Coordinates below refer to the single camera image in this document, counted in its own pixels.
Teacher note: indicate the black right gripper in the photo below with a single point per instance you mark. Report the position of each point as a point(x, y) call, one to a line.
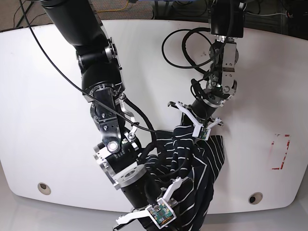
point(137, 193)

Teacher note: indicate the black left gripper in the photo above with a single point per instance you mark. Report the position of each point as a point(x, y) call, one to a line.
point(202, 110)

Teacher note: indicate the navy white striped t-shirt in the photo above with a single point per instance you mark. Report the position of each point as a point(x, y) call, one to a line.
point(179, 154)

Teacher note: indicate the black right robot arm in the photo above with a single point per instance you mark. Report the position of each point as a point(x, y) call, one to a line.
point(127, 134)

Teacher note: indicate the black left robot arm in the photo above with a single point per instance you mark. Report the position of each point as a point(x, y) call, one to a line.
point(218, 83)

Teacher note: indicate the red tape marking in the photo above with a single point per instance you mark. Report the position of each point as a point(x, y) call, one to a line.
point(278, 151)

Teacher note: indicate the right table grommet hole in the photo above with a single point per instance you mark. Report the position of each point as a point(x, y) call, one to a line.
point(255, 198)

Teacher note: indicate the table grommet hole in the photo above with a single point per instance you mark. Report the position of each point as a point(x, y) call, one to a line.
point(44, 189)
point(255, 198)

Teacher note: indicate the left table grommet hole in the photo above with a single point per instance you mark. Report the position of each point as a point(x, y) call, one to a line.
point(44, 189)

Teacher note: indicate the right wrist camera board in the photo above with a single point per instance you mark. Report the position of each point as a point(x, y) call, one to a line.
point(161, 214)

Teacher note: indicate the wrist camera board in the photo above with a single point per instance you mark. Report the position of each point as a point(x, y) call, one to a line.
point(161, 214)
point(201, 132)

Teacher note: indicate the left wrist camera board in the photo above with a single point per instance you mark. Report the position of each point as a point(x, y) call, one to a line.
point(201, 132)

